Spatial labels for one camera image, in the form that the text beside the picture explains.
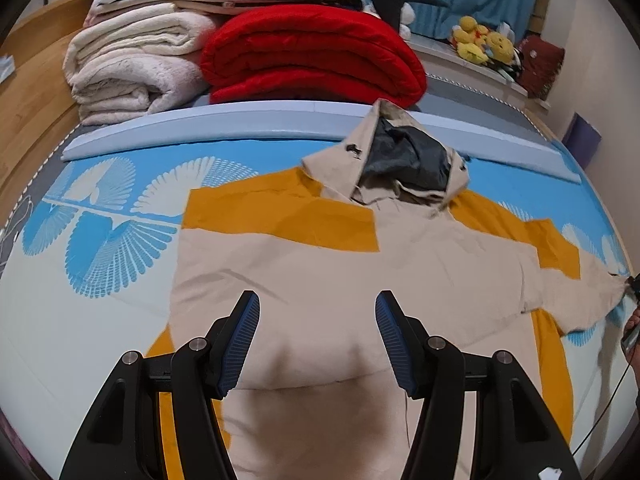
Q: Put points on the white plush toy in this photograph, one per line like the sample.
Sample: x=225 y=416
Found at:
x=406 y=17

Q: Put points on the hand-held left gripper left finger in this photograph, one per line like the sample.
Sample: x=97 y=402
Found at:
x=240 y=335

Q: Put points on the yellow plush toy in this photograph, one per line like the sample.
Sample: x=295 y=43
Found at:
x=501 y=45
x=470 y=27

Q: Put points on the cream folded blanket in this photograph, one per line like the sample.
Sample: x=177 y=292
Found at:
x=130 y=60

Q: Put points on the red folded quilt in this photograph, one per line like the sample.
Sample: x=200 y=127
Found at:
x=310 y=55

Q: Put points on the light blue foam strip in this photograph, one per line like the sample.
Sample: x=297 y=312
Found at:
x=200 y=120

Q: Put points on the person's right hand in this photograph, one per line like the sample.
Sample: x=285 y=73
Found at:
x=635 y=317

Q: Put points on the beige and orange hoodie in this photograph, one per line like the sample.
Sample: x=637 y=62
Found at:
x=320 y=260

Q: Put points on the wooden headboard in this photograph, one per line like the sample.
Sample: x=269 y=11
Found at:
x=35 y=100

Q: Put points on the white window ledge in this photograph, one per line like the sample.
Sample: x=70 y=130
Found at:
x=475 y=72

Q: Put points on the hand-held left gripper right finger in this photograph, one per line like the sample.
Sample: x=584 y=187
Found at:
x=395 y=340

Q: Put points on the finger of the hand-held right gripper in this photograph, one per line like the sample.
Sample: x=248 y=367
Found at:
x=634 y=285

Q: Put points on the dark red cushion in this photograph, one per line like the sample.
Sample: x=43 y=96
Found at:
x=540 y=65

